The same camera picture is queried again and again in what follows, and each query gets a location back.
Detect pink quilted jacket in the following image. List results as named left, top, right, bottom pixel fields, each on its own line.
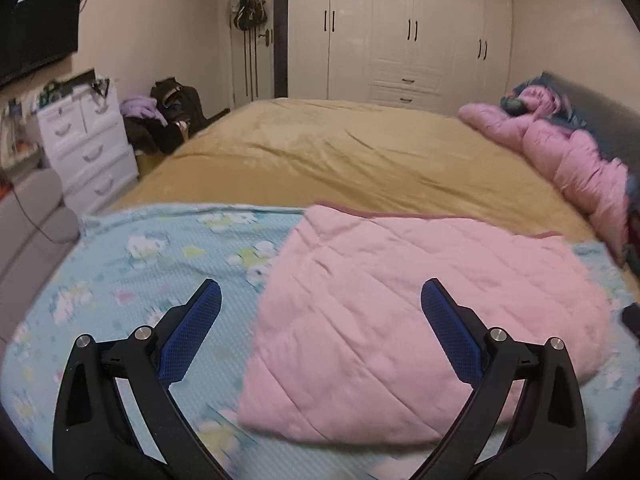
left=238, top=205, right=611, bottom=445

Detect purple clothes pile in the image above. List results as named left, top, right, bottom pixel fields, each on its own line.
left=119, top=96, right=168, bottom=127

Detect hello kitty blue blanket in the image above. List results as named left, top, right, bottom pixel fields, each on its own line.
left=1, top=204, right=639, bottom=479

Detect white drawer chest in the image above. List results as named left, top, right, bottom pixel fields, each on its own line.
left=27, top=78, right=139, bottom=217

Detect tan bed sheet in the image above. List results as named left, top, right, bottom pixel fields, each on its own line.
left=118, top=99, right=594, bottom=243

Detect grey headboard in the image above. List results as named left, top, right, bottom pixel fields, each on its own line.
left=539, top=70, right=640, bottom=181

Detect pink crumpled duvet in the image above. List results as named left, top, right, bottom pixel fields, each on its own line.
left=458, top=78, right=630, bottom=266

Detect black bag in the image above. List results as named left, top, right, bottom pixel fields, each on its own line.
left=151, top=77, right=208, bottom=136

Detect white wardrobe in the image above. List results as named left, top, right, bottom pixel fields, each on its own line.
left=288, top=0, right=513, bottom=115

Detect bags hanging on door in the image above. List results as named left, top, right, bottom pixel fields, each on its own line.
left=230, top=0, right=268, bottom=32

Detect black wall television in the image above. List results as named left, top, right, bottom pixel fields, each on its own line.
left=1, top=0, right=81, bottom=87

